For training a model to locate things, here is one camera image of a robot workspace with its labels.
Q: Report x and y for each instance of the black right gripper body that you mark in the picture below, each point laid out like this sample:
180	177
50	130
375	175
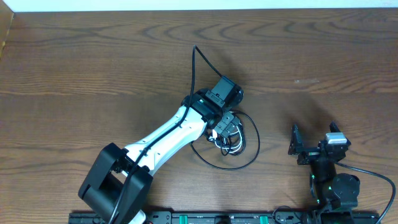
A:
311	152

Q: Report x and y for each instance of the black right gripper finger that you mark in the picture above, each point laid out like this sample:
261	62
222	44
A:
296	143
334	128

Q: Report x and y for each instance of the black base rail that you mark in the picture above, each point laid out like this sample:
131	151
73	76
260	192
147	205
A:
166	217

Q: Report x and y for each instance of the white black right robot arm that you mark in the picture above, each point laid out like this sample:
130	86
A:
334	192

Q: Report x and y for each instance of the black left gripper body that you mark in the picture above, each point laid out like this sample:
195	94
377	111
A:
224	126

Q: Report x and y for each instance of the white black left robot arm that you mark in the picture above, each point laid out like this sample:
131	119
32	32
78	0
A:
118	182

